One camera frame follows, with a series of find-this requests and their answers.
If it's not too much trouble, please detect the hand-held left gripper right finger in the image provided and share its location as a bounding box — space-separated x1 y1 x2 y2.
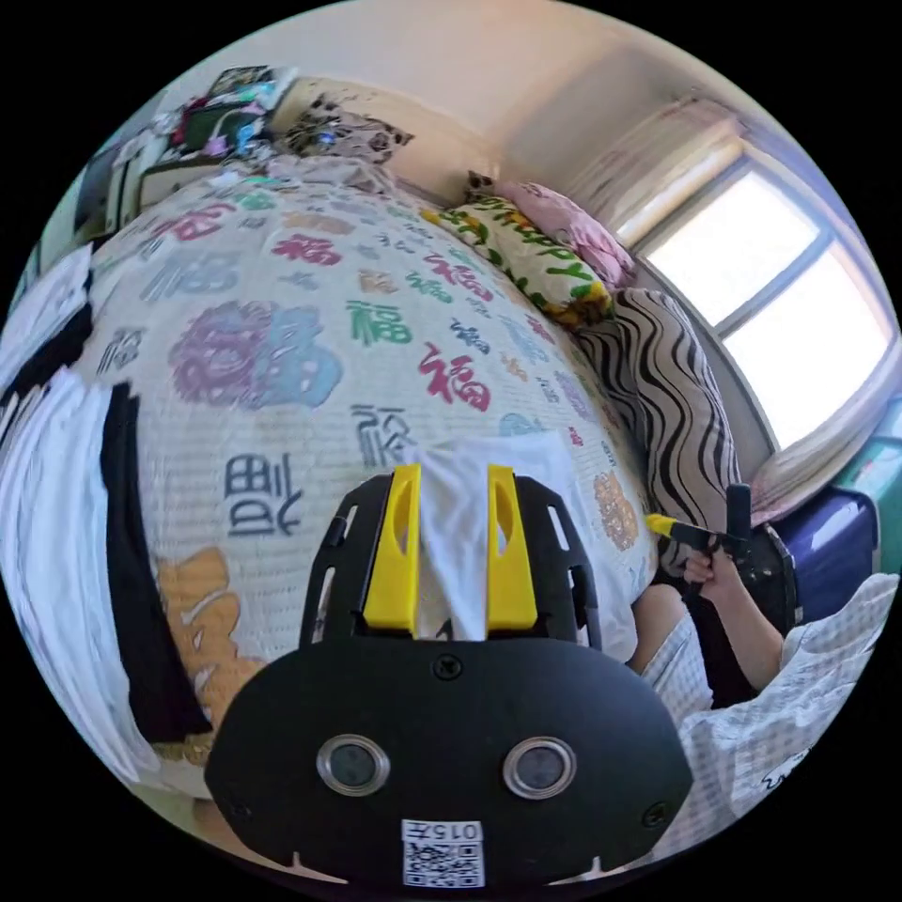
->
486 464 539 632

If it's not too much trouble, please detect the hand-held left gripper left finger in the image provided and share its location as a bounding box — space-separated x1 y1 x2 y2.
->
363 462 423 632

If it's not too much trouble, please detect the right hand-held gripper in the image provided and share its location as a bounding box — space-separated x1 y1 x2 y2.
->
645 513 801 637

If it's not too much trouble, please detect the white cartoon short sleeve shirt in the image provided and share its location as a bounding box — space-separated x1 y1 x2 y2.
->
412 430 640 663

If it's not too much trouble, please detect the person's right forearm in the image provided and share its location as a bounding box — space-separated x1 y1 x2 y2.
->
712 576 785 693

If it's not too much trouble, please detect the person's right hand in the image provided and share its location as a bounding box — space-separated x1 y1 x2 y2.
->
681 548 741 609

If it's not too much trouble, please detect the zebra striped cushion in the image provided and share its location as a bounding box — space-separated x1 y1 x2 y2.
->
574 287 745 581

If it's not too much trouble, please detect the bed with printed quilt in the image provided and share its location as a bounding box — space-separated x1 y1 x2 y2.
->
70 154 665 799

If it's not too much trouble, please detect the dark blue box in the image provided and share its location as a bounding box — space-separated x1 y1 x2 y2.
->
774 486 882 625

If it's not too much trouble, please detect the cream curtain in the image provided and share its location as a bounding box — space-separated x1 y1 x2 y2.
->
748 397 902 526
563 97 750 244

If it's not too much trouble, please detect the person's body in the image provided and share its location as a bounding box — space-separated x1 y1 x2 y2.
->
625 571 902 863

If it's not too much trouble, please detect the window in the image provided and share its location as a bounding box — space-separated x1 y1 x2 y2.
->
632 160 897 452

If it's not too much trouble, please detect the yellow green floral pillow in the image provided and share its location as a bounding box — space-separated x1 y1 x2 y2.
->
421 194 615 330

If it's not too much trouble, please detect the pink pillow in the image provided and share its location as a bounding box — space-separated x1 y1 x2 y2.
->
496 179 640 290

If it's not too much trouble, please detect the pile of clothes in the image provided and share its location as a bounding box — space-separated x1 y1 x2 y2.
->
0 242 214 785

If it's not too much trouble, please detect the leopard print blanket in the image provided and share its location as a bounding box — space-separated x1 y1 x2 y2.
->
278 91 417 178

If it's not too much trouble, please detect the cluttered cupboard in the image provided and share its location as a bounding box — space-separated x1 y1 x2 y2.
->
73 64 301 234

